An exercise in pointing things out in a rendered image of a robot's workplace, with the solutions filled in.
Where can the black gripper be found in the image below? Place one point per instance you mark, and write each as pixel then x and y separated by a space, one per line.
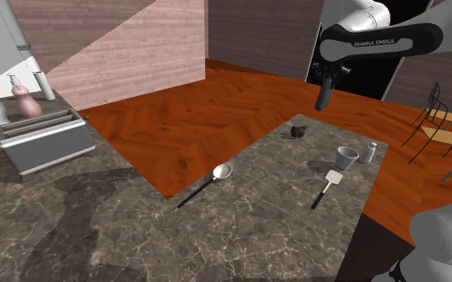
pixel 324 93

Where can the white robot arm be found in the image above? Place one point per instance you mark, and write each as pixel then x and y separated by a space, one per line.
pixel 370 17

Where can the small black figure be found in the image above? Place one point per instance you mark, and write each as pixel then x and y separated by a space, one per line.
pixel 298 132

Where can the grey cup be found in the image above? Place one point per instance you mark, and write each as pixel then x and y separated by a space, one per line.
pixel 346 158

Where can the white salt shaker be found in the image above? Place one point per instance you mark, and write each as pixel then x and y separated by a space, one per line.
pixel 368 153

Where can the dark robot stand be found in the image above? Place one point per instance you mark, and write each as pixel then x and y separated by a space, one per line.
pixel 374 250

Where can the white paper roll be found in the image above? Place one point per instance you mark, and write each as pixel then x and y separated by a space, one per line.
pixel 45 86

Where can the grey toaster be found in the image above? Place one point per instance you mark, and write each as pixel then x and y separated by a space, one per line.
pixel 44 146

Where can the pink soap dispenser bottle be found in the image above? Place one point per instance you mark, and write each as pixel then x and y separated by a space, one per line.
pixel 28 103

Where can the wooden chair with black frame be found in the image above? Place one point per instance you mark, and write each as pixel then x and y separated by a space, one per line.
pixel 448 117
pixel 446 137

